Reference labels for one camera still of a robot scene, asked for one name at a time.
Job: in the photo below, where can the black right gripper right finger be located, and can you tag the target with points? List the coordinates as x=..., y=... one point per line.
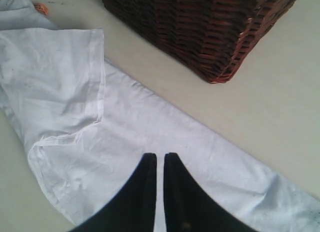
x=188, y=208

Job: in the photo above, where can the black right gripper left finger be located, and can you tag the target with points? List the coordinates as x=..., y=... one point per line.
x=133, y=208

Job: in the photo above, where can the white t-shirt with red lettering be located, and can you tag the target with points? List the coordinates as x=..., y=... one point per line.
x=85, y=126

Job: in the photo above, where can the dark red wicker basket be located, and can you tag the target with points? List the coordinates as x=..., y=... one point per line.
x=210, y=37

